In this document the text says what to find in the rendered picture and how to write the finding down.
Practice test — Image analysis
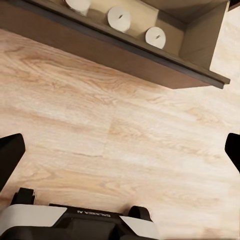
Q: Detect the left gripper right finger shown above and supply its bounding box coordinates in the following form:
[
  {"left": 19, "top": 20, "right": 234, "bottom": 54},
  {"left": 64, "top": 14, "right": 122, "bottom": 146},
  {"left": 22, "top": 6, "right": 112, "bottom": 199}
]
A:
[{"left": 224, "top": 132, "right": 240, "bottom": 172}]

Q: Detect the pillar candle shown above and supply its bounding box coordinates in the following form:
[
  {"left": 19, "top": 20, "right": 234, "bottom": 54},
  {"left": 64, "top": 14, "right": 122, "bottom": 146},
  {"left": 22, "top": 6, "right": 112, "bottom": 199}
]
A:
[
  {"left": 137, "top": 26, "right": 166, "bottom": 49},
  {"left": 101, "top": 5, "right": 131, "bottom": 33},
  {"left": 62, "top": 0, "right": 91, "bottom": 16}
]

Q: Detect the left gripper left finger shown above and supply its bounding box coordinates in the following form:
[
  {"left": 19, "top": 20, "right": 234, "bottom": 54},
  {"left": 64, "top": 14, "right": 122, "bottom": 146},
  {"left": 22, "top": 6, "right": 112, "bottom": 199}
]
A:
[{"left": 0, "top": 132, "right": 26, "bottom": 192}]

